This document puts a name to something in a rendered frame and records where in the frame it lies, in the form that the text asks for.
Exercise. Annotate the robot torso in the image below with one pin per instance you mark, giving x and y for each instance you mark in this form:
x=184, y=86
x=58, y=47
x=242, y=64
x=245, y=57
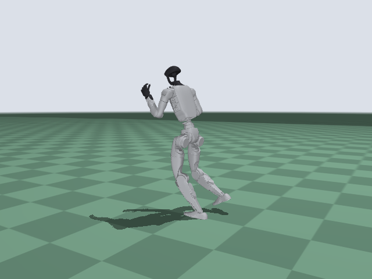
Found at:
x=184, y=108

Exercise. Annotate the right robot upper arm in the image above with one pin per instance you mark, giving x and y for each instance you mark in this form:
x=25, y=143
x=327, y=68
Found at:
x=198, y=106

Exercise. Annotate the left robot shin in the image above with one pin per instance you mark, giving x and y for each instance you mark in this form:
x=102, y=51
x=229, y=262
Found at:
x=188, y=192

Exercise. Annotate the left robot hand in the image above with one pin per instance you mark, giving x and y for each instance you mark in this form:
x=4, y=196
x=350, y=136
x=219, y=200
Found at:
x=145, y=91

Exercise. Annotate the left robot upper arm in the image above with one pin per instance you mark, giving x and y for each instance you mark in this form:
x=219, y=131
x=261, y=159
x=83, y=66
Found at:
x=165, y=96

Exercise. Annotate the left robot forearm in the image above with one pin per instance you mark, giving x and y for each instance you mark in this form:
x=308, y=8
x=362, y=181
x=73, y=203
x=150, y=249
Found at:
x=152, y=106

